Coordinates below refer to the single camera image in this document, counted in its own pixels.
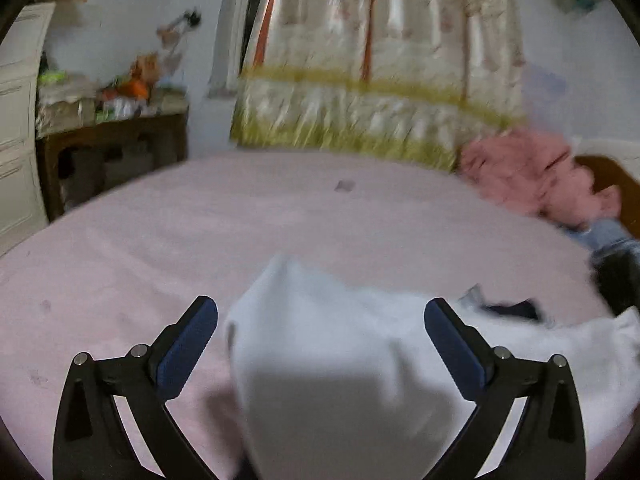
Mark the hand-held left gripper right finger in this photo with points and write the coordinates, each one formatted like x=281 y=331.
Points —
x=457 y=355

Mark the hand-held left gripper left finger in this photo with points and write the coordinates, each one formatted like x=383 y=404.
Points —
x=187 y=350

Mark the white and navy polo shirt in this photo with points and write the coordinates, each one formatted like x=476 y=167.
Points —
x=325 y=360

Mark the pink bed sheet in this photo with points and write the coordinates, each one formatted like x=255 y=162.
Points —
x=200 y=235

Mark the dark cloth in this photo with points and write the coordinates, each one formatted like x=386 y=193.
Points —
x=617 y=282

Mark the blue denim garment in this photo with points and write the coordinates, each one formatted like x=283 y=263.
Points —
x=607 y=235

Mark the pink fluffy garment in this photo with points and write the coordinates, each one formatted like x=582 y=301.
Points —
x=525 y=175

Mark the wooden desk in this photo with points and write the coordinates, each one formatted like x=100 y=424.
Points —
x=115 y=135

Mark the wooden headboard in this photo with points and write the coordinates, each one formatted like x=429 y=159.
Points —
x=612 y=175

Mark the cream fluffy blanket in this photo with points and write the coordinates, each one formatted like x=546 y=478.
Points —
x=607 y=146

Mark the clutter pile on desk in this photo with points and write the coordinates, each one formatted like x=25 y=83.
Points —
x=110 y=95

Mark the white cabinet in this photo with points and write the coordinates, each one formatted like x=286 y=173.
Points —
x=17 y=125

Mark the yellow-green printed curtain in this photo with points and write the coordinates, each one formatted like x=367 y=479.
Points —
x=380 y=60

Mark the wall hook with hanging items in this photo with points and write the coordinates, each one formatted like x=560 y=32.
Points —
x=180 y=25

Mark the window frame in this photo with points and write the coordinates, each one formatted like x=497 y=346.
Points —
x=240 y=25

